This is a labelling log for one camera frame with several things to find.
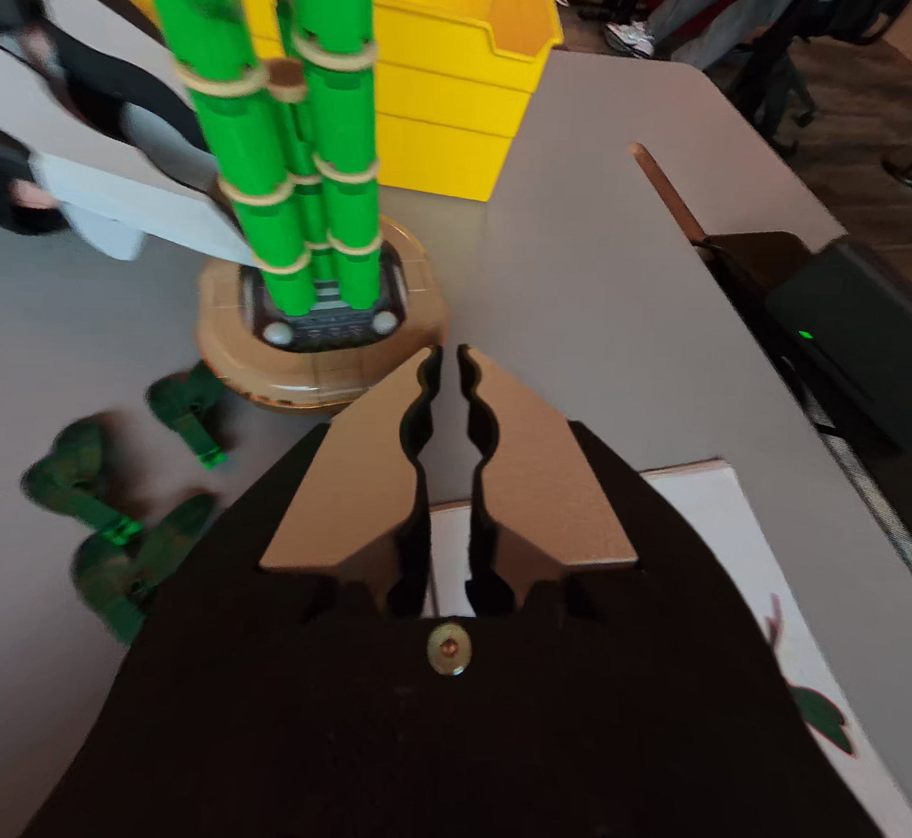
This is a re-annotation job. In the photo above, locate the lego bamboo plant model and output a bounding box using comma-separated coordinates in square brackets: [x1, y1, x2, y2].
[121, 0, 450, 417]

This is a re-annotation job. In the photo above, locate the black box device green light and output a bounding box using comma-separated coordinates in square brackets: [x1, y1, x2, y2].
[766, 239, 912, 457]

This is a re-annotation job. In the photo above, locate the black box with green light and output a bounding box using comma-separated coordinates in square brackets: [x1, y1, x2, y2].
[702, 231, 912, 568]

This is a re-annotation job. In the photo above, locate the yellow plastic bin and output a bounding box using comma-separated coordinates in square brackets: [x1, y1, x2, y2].
[28, 0, 565, 203]

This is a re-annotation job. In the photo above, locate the lego instruction booklet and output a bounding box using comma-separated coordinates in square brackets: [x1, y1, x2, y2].
[427, 457, 900, 838]

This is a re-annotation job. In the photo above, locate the black office chair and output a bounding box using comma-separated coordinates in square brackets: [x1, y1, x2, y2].
[734, 0, 912, 141]

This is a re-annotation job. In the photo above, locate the person's left hand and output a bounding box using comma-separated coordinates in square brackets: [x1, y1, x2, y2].
[10, 179, 63, 213]

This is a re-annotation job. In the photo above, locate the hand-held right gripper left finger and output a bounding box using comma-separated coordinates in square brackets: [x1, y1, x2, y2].
[258, 345, 444, 618]

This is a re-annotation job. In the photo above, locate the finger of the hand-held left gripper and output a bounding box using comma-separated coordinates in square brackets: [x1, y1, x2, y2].
[39, 0, 215, 158]
[32, 105, 259, 265]

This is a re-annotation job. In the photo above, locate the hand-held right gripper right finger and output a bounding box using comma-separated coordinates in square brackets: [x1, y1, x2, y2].
[456, 345, 640, 617]

